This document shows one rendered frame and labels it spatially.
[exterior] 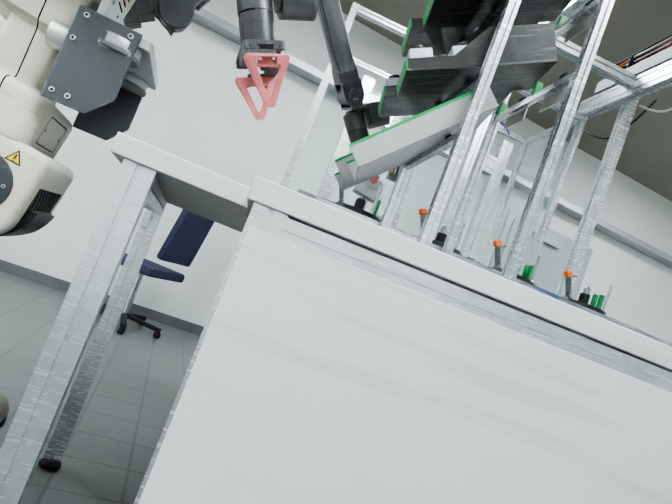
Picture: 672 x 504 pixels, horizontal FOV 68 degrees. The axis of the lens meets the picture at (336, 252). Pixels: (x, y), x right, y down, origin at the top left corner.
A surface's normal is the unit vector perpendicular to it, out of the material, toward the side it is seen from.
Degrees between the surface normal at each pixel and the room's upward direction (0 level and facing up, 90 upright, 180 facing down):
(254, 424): 90
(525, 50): 90
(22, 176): 90
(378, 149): 90
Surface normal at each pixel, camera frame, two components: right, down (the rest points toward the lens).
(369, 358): 0.18, -0.01
